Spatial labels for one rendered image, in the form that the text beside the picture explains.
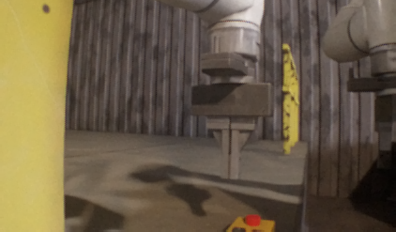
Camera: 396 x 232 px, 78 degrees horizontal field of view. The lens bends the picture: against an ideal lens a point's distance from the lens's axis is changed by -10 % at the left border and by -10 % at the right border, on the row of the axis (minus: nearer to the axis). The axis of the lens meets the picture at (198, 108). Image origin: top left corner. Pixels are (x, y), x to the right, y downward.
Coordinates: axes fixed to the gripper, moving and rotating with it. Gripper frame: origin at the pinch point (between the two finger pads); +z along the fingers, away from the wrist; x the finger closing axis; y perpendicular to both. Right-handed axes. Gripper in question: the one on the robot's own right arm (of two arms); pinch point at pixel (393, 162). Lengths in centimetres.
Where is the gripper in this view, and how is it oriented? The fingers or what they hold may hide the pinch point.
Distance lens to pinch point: 63.0
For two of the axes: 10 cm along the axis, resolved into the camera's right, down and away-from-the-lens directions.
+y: 9.3, 0.1, -3.7
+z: -0.2, 10.0, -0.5
